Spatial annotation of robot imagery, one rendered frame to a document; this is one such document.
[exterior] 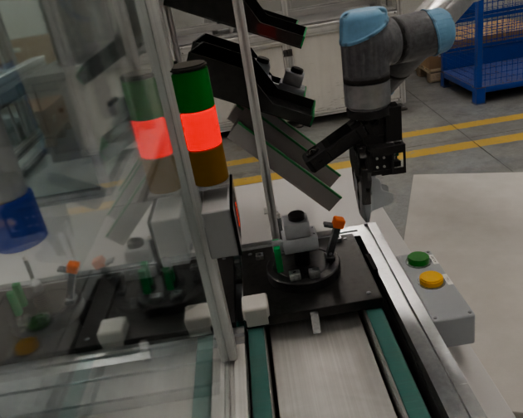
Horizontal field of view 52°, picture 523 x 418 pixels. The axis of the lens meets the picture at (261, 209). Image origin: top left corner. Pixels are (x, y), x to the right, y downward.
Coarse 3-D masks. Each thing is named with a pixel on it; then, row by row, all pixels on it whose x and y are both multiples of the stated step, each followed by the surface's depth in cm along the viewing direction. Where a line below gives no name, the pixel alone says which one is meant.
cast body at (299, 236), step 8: (288, 216) 97; (296, 216) 96; (304, 216) 97; (288, 224) 96; (296, 224) 96; (304, 224) 96; (288, 232) 96; (296, 232) 96; (304, 232) 96; (312, 232) 98; (280, 240) 99; (288, 240) 97; (296, 240) 97; (304, 240) 97; (312, 240) 97; (272, 248) 99; (280, 248) 99; (288, 248) 97; (296, 248) 98; (304, 248) 98; (312, 248) 98
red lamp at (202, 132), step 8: (200, 112) 67; (208, 112) 67; (216, 112) 69; (184, 120) 67; (192, 120) 67; (200, 120) 67; (208, 120) 67; (216, 120) 69; (184, 128) 68; (192, 128) 67; (200, 128) 67; (208, 128) 68; (216, 128) 69; (184, 136) 69; (192, 136) 68; (200, 136) 68; (208, 136) 68; (216, 136) 69; (192, 144) 68; (200, 144) 68; (208, 144) 68; (216, 144) 69
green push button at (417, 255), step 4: (412, 252) 102; (416, 252) 102; (420, 252) 102; (408, 256) 101; (412, 256) 101; (416, 256) 101; (420, 256) 100; (424, 256) 100; (428, 256) 100; (408, 260) 100; (412, 260) 100; (416, 260) 99; (420, 260) 99; (424, 260) 99; (428, 260) 100; (412, 264) 100; (416, 264) 99; (420, 264) 99; (424, 264) 99
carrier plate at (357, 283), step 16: (320, 240) 112; (352, 240) 110; (272, 256) 109; (352, 256) 104; (256, 272) 105; (352, 272) 100; (368, 272) 99; (256, 288) 100; (272, 288) 99; (336, 288) 96; (352, 288) 95; (368, 288) 94; (272, 304) 94; (288, 304) 94; (304, 304) 93; (320, 304) 92; (336, 304) 92; (352, 304) 92; (368, 304) 92; (272, 320) 92; (288, 320) 92
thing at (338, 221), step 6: (336, 216) 98; (342, 216) 99; (324, 222) 98; (330, 222) 99; (336, 222) 97; (342, 222) 97; (336, 228) 98; (342, 228) 98; (336, 234) 98; (330, 240) 99; (336, 240) 99; (330, 246) 100; (330, 252) 100
